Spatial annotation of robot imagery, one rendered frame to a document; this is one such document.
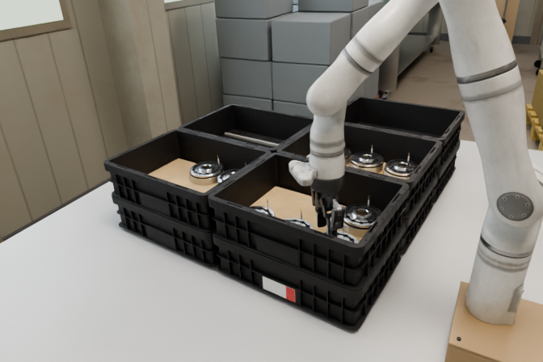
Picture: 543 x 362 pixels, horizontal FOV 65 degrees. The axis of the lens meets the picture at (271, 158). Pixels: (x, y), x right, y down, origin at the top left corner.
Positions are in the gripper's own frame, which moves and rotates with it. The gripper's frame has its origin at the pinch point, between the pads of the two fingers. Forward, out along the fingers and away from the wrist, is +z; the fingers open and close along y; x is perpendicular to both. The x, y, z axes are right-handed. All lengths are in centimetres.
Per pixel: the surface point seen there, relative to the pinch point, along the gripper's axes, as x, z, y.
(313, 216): -1.7, 4.8, 12.8
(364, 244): -1.6, -4.8, -14.4
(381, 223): -8.5, -4.7, -9.0
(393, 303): -12.8, 18.2, -9.2
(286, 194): 1.3, 4.6, 25.9
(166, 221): 34.9, 6.7, 27.1
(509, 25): -462, 42, 431
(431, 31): -380, 51, 492
